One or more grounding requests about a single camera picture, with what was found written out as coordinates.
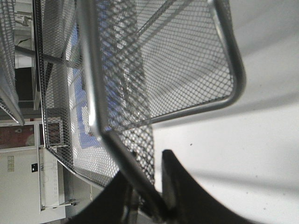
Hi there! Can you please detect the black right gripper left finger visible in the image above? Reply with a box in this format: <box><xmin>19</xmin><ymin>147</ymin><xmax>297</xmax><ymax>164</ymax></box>
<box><xmin>68</xmin><ymin>172</ymin><xmax>138</xmax><ymax>224</ymax></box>

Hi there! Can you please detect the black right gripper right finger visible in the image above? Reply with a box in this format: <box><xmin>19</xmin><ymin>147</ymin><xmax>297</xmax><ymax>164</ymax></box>
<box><xmin>162</xmin><ymin>149</ymin><xmax>252</xmax><ymax>224</ymax></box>

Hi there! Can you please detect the silver mesh tray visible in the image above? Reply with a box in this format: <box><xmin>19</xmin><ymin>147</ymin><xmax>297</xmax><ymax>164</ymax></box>
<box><xmin>97</xmin><ymin>0</ymin><xmax>245</xmax><ymax>129</ymax></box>
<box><xmin>0</xmin><ymin>0</ymin><xmax>25</xmax><ymax>126</ymax></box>
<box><xmin>33</xmin><ymin>0</ymin><xmax>155</xmax><ymax>186</ymax></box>

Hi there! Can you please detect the grey metal rack frame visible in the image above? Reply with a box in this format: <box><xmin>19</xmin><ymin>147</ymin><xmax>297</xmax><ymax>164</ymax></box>
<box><xmin>14</xmin><ymin>44</ymin><xmax>169</xmax><ymax>217</ymax></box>

